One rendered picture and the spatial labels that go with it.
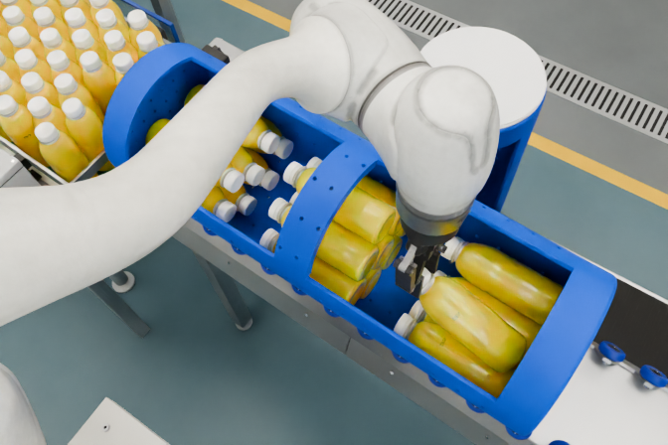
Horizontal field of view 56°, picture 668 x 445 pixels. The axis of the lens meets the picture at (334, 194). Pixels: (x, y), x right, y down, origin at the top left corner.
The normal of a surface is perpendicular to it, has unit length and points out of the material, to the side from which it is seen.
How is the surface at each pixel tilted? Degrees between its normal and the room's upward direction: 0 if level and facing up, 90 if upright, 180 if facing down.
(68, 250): 59
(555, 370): 34
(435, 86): 7
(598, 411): 0
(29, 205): 38
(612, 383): 0
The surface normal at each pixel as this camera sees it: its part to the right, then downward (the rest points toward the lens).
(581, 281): 0.17, -0.72
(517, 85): -0.04, -0.49
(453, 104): -0.11, -0.29
